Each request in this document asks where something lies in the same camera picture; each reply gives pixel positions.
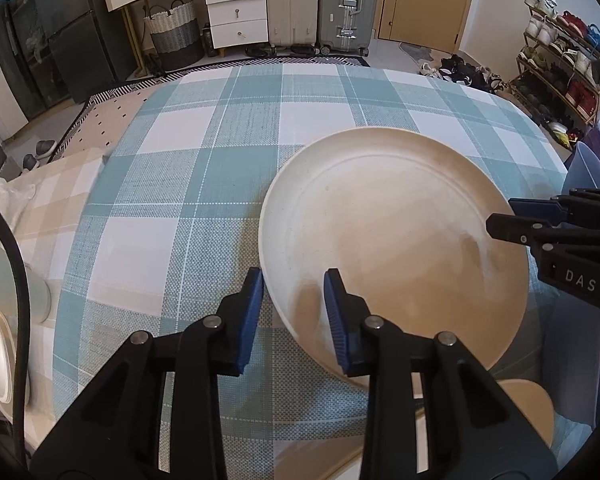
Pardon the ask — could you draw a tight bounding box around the black refrigerator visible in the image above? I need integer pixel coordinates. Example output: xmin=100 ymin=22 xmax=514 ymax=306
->
xmin=0 ymin=0 xmax=136 ymax=120

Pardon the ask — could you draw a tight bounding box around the teal plaid tablecloth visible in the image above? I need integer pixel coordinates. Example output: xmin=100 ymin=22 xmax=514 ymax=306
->
xmin=53 ymin=63 xmax=567 ymax=479

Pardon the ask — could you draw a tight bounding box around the black cable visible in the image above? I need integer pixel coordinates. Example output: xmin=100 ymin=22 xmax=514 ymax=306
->
xmin=0 ymin=192 xmax=32 ymax=480

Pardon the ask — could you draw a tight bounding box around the woven laundry basket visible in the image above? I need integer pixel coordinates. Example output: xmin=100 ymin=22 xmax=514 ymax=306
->
xmin=144 ymin=0 xmax=204 ymax=72

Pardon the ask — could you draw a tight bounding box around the white plate stack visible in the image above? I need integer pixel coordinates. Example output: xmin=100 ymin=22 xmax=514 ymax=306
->
xmin=0 ymin=312 xmax=17 ymax=405

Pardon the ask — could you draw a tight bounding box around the shoe rack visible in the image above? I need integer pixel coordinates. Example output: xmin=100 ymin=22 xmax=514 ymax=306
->
xmin=508 ymin=0 xmax=600 ymax=151

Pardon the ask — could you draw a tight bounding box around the wooden door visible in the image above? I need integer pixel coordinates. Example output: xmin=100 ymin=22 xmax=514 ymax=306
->
xmin=376 ymin=0 xmax=471 ymax=53

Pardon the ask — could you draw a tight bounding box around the large beige plate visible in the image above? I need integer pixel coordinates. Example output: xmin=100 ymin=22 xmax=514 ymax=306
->
xmin=259 ymin=127 xmax=529 ymax=376

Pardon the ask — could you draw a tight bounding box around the beige suitcase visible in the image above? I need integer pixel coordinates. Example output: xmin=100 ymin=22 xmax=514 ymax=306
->
xmin=268 ymin=0 xmax=318 ymax=48

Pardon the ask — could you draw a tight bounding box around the beige plaid cloth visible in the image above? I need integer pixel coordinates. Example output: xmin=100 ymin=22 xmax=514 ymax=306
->
xmin=0 ymin=148 xmax=105 ymax=419

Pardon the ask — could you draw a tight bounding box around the pale green cup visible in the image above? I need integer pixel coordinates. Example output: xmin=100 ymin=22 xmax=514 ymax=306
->
xmin=0 ymin=245 xmax=52 ymax=324

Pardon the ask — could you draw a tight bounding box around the silver aluminium suitcase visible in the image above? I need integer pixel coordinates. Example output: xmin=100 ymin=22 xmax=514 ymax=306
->
xmin=317 ymin=0 xmax=376 ymax=56

